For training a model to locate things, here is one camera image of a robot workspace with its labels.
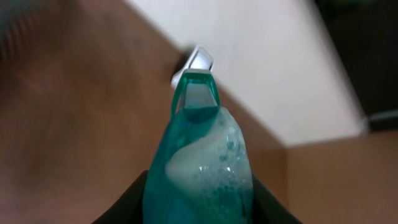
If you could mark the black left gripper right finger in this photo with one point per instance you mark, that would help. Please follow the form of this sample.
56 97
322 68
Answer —
266 207

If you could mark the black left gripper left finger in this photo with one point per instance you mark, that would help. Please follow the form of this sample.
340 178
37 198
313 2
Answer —
128 207

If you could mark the teal liquid bottle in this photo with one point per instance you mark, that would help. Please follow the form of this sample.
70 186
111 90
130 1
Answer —
201 171

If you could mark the white barcode scanner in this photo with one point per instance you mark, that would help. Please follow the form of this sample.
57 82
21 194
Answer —
197 58

